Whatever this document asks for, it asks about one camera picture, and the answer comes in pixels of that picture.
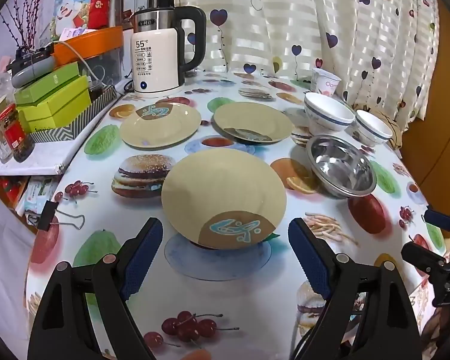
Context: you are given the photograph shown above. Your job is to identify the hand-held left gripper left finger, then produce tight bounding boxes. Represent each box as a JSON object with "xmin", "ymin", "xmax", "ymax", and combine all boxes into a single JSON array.
[{"xmin": 28, "ymin": 217, "xmax": 164, "ymax": 360}]

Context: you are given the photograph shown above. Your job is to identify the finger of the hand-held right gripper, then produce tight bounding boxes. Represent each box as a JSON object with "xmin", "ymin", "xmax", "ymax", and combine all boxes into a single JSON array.
[
  {"xmin": 401, "ymin": 242, "xmax": 449, "ymax": 282},
  {"xmin": 424, "ymin": 207, "xmax": 450, "ymax": 239}
]

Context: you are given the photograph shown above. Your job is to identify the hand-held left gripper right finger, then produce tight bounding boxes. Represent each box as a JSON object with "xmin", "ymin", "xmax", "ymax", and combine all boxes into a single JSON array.
[{"xmin": 288, "ymin": 217, "xmax": 422, "ymax": 360}]

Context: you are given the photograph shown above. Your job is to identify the stainless steel bowl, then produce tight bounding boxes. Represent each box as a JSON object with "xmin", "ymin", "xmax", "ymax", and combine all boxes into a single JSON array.
[{"xmin": 305, "ymin": 135, "xmax": 377, "ymax": 199}]

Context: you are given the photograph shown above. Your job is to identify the beige plate blue motif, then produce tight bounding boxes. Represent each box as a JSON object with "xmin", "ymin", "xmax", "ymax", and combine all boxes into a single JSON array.
[
  {"xmin": 213, "ymin": 101, "xmax": 294, "ymax": 145},
  {"xmin": 161, "ymin": 149, "xmax": 287, "ymax": 251},
  {"xmin": 120, "ymin": 103, "xmax": 202, "ymax": 149}
]

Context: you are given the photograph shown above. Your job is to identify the small white blue-striped bowl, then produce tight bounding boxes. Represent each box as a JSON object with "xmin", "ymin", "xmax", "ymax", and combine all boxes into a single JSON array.
[{"xmin": 354, "ymin": 109, "xmax": 394, "ymax": 147}]

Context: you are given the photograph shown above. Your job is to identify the large white blue-striped bowl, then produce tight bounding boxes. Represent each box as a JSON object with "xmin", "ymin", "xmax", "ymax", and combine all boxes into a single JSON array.
[{"xmin": 304, "ymin": 92, "xmax": 355, "ymax": 136}]

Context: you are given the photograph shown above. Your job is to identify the food print tablecloth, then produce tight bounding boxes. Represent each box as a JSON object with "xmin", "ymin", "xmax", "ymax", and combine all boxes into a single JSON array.
[{"xmin": 24, "ymin": 71, "xmax": 436, "ymax": 360}]

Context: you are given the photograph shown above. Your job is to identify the burlap wrapped bundle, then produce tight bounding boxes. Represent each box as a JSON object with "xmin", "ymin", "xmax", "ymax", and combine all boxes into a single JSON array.
[{"xmin": 360, "ymin": 109, "xmax": 404, "ymax": 151}]

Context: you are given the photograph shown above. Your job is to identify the wooden cabinet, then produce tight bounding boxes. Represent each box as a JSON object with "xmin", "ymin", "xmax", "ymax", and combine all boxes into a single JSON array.
[{"xmin": 397, "ymin": 0, "xmax": 450, "ymax": 211}]

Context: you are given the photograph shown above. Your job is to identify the black binder clip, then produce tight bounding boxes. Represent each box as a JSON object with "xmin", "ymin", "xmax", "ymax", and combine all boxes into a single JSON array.
[{"xmin": 24, "ymin": 201, "xmax": 86, "ymax": 232}]

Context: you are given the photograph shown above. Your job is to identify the printed paper packet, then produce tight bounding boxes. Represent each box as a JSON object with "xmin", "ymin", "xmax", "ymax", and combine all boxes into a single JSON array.
[{"xmin": 17, "ymin": 178, "xmax": 59, "ymax": 216}]

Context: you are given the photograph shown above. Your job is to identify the white shelf board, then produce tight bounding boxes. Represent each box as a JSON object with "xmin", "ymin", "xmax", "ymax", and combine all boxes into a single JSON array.
[{"xmin": 0, "ymin": 82, "xmax": 122, "ymax": 177}]

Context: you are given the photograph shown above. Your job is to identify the zigzag patterned box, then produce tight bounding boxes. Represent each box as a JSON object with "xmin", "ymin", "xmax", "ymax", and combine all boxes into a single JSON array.
[{"xmin": 28, "ymin": 84, "xmax": 117, "ymax": 143}]

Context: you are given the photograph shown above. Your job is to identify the lime green flat box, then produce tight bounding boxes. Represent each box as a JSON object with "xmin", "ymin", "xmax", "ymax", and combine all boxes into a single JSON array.
[
  {"xmin": 17, "ymin": 76, "xmax": 92, "ymax": 122},
  {"xmin": 22, "ymin": 90, "xmax": 94, "ymax": 134}
]

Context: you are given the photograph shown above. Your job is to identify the white yogurt cup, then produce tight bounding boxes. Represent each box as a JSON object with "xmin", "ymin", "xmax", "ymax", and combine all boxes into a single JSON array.
[{"xmin": 310, "ymin": 67, "xmax": 342, "ymax": 96}]

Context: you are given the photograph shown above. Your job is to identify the glass jar red label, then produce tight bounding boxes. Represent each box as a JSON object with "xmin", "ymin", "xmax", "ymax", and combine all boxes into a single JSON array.
[{"xmin": 0, "ymin": 104, "xmax": 35, "ymax": 163}]

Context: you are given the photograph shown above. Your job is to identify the dark green flat box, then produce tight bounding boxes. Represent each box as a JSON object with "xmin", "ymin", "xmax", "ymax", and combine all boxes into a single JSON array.
[{"xmin": 15, "ymin": 62, "xmax": 81, "ymax": 106}]

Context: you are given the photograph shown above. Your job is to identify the grey handheld device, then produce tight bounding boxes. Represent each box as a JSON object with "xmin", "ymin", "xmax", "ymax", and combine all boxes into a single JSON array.
[{"xmin": 11, "ymin": 54, "xmax": 55, "ymax": 89}]

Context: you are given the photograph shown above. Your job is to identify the clear container orange lid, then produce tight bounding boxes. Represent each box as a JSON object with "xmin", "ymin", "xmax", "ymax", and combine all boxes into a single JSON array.
[{"xmin": 54, "ymin": 26, "xmax": 125, "ymax": 83}]

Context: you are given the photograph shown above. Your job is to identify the black handheld device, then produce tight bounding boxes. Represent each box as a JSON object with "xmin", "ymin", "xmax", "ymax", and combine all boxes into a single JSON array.
[{"xmin": 5, "ymin": 46, "xmax": 55, "ymax": 71}]

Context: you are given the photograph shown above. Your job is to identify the cream curtain heart print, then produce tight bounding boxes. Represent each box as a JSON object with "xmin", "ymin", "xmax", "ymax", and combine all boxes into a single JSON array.
[{"xmin": 169, "ymin": 0, "xmax": 441, "ymax": 121}]

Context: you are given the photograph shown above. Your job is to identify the cartoon printed snack bag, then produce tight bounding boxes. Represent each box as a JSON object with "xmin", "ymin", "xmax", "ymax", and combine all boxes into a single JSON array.
[{"xmin": 47, "ymin": 0, "xmax": 98, "ymax": 42}]

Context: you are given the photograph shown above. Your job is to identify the purple decorative branches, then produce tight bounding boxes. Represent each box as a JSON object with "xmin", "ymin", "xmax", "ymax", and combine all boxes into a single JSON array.
[{"xmin": 0, "ymin": 0, "xmax": 47, "ymax": 51}]

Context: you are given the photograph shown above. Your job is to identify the white electric kettle black handle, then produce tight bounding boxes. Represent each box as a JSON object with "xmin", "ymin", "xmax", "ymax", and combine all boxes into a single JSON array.
[{"xmin": 129, "ymin": 6, "xmax": 207, "ymax": 99}]

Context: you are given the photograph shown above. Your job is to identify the white cable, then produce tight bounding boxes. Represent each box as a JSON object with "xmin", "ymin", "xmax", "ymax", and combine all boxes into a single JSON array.
[{"xmin": 54, "ymin": 39, "xmax": 102, "ymax": 83}]

